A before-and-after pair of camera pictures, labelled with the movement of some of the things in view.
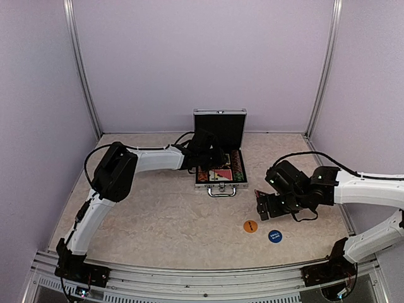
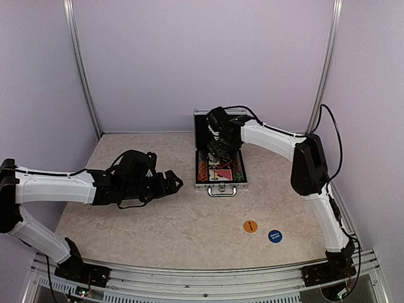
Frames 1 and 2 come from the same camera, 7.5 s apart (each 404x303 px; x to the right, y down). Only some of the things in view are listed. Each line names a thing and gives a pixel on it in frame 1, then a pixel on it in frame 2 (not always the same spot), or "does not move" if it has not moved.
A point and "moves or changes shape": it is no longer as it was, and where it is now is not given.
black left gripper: x=220 y=160 to x=161 y=189
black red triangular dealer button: x=259 y=194 moves or changes shape
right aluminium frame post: x=332 y=43 does not move
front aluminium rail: x=141 y=286 does not move
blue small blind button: x=274 y=236 does not move
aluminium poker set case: x=229 y=126 does not move
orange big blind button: x=250 y=226 does not move
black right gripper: x=274 y=209 to x=216 y=151
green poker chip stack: x=238 y=177 does not move
